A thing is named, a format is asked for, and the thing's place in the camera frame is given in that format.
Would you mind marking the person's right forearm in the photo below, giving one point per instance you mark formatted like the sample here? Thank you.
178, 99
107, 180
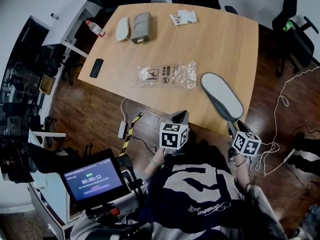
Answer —
243, 175

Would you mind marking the person's left forearm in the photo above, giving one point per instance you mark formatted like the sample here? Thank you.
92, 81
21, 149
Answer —
155, 165

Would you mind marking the long white desk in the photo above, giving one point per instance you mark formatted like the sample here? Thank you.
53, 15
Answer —
65, 31

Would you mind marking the black monitor with timer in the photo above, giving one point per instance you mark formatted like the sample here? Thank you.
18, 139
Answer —
92, 179

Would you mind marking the grey white slippers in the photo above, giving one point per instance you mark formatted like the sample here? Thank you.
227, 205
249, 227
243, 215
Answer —
222, 95

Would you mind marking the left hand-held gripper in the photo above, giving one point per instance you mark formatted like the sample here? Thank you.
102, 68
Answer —
172, 137

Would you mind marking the white desk with pale top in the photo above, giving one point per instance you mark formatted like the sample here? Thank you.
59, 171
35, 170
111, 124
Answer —
50, 199

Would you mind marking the brown cardboard box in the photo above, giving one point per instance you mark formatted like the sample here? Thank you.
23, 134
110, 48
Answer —
47, 84

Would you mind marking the small dark-capped jar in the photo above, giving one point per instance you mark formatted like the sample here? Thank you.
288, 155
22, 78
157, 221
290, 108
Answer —
54, 16

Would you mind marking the clear plastic bag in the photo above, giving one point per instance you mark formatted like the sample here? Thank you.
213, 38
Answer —
165, 75

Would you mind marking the person's navy white shirt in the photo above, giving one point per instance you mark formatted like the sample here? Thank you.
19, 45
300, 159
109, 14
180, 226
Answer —
195, 189

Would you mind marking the crumpled white paper wrapper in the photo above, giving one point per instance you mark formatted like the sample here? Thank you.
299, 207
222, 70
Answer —
183, 17

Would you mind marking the black rig mount red knob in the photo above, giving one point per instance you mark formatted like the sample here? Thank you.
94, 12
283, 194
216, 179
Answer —
135, 181

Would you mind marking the small green item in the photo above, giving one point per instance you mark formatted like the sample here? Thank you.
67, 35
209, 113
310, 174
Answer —
287, 26

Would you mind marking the grey cardboard box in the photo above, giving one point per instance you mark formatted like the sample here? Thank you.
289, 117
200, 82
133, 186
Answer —
141, 30

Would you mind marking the red-capped water bottle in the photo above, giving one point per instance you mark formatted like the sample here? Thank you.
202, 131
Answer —
96, 29

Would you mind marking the packaged cream slippers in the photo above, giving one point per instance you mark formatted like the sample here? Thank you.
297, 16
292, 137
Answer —
123, 29

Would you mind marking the black smartphone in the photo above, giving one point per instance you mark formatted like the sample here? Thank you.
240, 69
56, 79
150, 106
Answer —
96, 68

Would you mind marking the white power strip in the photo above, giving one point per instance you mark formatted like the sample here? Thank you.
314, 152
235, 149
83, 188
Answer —
122, 129

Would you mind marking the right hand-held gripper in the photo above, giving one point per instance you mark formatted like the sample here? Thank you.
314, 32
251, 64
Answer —
246, 144

